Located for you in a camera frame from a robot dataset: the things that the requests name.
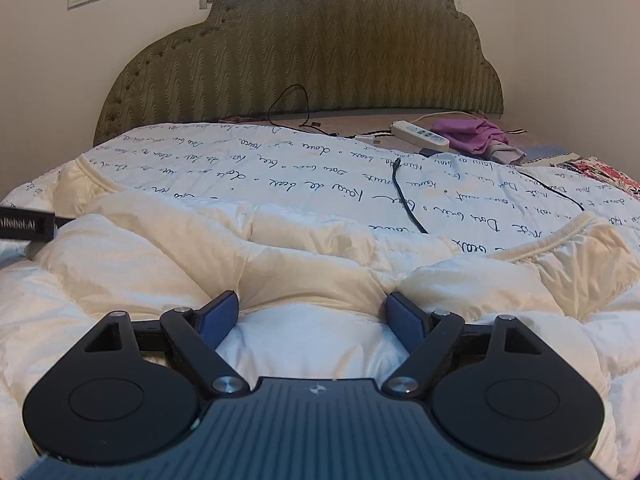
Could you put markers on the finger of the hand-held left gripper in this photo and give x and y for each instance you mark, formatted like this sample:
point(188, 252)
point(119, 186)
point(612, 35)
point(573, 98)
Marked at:
point(62, 220)

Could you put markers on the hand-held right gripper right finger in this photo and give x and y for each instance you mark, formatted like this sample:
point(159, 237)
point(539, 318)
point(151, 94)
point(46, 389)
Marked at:
point(405, 321)

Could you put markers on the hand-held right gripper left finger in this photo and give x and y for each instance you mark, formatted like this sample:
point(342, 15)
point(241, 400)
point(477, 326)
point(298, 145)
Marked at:
point(219, 321)

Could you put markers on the cream white puffer jacket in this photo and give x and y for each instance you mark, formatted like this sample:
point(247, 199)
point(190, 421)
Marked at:
point(300, 270)

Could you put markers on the white blanket with script print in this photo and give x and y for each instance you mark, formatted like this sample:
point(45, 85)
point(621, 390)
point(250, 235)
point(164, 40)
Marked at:
point(300, 175)

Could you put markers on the white power strip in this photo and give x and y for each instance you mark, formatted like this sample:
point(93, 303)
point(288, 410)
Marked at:
point(419, 134)

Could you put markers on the purple cloth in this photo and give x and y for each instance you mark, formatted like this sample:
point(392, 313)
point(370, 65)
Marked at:
point(465, 135)

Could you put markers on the grey pink cloth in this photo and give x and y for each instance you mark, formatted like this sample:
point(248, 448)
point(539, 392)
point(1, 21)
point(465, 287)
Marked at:
point(507, 154)

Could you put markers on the blue cloth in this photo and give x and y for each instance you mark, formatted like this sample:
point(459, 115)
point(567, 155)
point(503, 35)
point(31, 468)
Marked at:
point(550, 152)

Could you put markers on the floral printed cloth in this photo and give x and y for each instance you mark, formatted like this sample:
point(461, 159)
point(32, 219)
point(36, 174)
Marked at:
point(605, 175)

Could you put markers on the green padded headboard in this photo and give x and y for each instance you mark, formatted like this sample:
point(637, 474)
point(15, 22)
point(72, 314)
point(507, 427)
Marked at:
point(310, 45)

